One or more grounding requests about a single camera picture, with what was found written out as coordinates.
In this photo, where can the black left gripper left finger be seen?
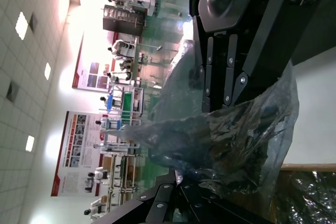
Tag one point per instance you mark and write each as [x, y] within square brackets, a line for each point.
[152, 203]

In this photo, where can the dark brown cabinet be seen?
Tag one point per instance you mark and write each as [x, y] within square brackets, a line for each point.
[119, 19]

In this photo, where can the person in white coat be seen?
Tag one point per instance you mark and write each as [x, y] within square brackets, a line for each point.
[99, 174]
[115, 77]
[119, 47]
[93, 209]

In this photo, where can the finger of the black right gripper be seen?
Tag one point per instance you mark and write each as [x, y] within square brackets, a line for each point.
[210, 87]

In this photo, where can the brown cardboard box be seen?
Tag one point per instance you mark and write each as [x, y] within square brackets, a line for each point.
[275, 195]

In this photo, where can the dark ceiling vent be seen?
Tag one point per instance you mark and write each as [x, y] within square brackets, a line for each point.
[33, 22]
[12, 91]

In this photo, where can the black slotted plastic container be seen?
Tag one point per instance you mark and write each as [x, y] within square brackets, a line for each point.
[315, 24]

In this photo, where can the workbench with green panel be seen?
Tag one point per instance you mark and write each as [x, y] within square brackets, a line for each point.
[128, 103]

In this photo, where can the tall red bordered wall poster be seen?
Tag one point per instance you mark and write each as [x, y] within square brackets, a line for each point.
[77, 153]

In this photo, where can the bagged graphics card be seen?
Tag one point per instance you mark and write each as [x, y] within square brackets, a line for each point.
[309, 200]

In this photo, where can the translucent grey antistatic bag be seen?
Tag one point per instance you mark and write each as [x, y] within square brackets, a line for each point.
[183, 140]

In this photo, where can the white ceiling light panel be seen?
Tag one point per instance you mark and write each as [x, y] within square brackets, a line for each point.
[47, 71]
[21, 26]
[30, 143]

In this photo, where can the white frame workbench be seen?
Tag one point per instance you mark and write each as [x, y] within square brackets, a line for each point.
[118, 138]

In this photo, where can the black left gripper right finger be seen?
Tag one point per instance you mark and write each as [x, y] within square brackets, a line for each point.
[210, 208]

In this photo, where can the wooden shelf workbench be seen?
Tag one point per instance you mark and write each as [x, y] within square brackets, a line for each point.
[123, 175]

